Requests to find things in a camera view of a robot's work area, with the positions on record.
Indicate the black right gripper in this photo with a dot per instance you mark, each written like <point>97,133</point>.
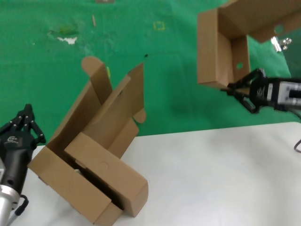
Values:
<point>259,94</point>

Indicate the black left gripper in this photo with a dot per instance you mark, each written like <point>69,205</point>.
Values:
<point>14,155</point>

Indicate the cardboard box round hole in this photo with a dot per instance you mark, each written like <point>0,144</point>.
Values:
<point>211,47</point>

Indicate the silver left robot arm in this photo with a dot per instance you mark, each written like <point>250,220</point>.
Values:
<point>8,204</point>

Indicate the large open cardboard box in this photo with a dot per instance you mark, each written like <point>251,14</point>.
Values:
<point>70,188</point>

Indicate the open cardboard box recycle print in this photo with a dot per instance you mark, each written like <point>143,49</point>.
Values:
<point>113,169</point>

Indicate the green table cloth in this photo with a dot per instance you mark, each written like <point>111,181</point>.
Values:
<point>176,70</point>

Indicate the thin wooden stick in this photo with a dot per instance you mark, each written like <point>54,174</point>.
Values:
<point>93,21</point>

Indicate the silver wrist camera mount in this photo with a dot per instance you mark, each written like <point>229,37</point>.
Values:
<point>285,93</point>

